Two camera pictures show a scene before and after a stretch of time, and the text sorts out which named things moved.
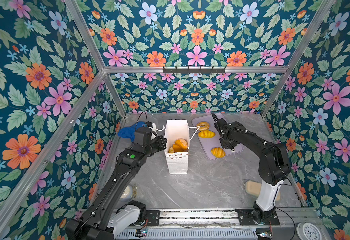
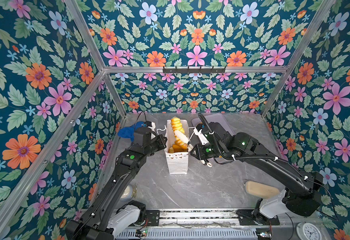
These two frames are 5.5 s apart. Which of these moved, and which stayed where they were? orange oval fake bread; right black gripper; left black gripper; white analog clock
Moved: right black gripper
Stayed: orange oval fake bread; left black gripper; white analog clock
